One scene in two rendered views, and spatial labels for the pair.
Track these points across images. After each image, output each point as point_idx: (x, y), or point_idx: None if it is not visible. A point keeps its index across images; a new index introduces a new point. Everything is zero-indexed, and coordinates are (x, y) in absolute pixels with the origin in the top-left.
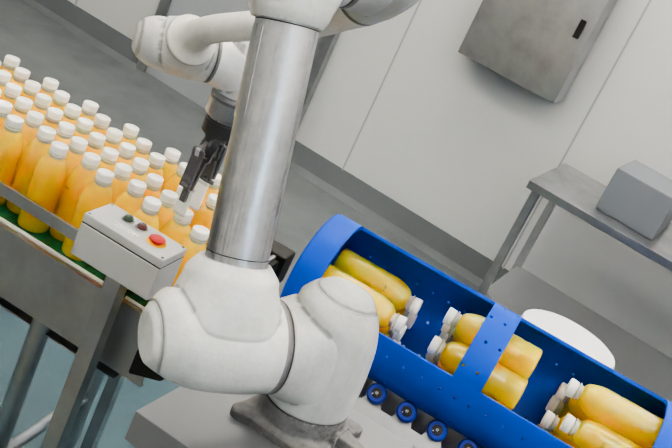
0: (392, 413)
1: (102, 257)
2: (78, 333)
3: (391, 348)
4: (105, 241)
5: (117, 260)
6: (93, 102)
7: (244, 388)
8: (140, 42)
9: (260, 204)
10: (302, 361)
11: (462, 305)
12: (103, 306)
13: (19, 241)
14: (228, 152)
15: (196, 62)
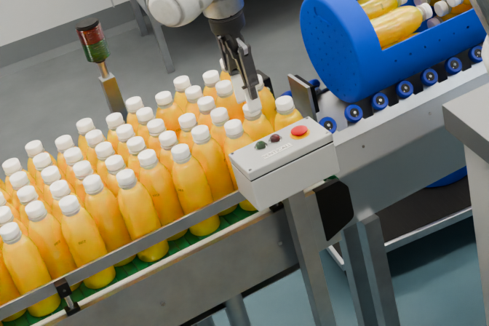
0: (463, 67)
1: (286, 185)
2: (272, 264)
3: (453, 25)
4: (280, 172)
5: (299, 173)
6: (30, 142)
7: None
8: (182, 8)
9: None
10: None
11: None
12: (302, 217)
13: (175, 267)
14: None
15: None
